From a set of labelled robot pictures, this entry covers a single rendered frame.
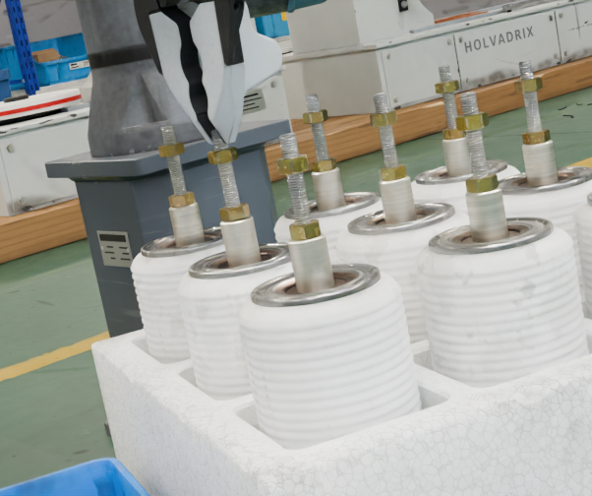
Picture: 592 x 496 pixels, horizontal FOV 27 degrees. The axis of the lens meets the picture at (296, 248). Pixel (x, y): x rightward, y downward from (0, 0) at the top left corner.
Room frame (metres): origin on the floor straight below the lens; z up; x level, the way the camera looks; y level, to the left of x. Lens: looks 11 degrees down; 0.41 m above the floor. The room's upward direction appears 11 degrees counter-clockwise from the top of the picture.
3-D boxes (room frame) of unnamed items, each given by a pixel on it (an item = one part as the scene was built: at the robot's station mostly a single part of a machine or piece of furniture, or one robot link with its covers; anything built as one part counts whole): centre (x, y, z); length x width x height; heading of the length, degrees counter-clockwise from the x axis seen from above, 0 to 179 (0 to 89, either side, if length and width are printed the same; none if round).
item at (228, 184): (0.80, 0.04, 0.30); 0.01 x 0.01 x 0.08
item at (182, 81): (0.83, 0.03, 0.38); 0.06 x 0.03 x 0.09; 133
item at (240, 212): (0.80, 0.04, 0.29); 0.02 x 0.02 x 0.01; 38
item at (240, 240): (0.80, 0.04, 0.26); 0.02 x 0.02 x 0.03
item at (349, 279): (0.69, -0.01, 0.25); 0.08 x 0.08 x 0.01
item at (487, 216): (0.73, -0.12, 0.26); 0.02 x 0.02 x 0.03
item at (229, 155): (0.80, 0.04, 0.32); 0.02 x 0.02 x 0.01; 38
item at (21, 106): (2.97, 0.59, 0.29); 0.30 x 0.30 x 0.06
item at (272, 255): (0.80, 0.04, 0.25); 0.08 x 0.08 x 0.01
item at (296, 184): (0.69, -0.01, 0.30); 0.01 x 0.01 x 0.08
